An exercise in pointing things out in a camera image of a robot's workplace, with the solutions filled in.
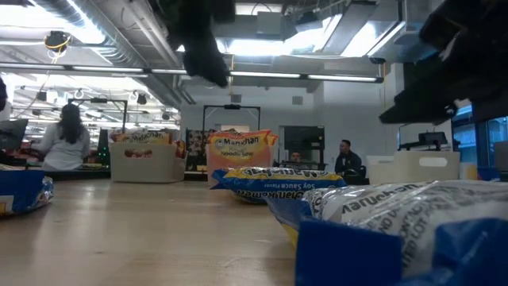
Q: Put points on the person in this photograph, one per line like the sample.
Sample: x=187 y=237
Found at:
x=65 y=143
x=347 y=159
x=295 y=156

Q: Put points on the white plastic bin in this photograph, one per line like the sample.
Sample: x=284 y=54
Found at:
x=412 y=168

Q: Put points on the orange Maruchan ramen packet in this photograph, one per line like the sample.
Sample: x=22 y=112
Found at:
x=242 y=138

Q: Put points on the black rig frame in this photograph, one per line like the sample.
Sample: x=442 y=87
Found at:
x=232 y=106

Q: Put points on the ceiling tube light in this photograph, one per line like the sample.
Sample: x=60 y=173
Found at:
x=262 y=74

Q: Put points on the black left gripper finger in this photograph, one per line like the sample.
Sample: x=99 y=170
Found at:
x=206 y=63

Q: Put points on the blue Maruchan ramen packet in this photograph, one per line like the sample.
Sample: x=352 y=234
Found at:
x=21 y=190
x=278 y=184
x=397 y=222

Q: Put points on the yellow box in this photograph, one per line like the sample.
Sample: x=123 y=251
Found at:
x=468 y=171

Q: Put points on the patterned fabric panel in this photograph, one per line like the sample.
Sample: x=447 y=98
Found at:
x=195 y=145

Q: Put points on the light grey plastic bin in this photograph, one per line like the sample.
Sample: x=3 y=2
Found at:
x=145 y=167

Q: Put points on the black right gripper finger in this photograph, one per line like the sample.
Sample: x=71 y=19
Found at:
x=436 y=95

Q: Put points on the black bag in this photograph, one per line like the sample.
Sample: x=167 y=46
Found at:
x=357 y=179

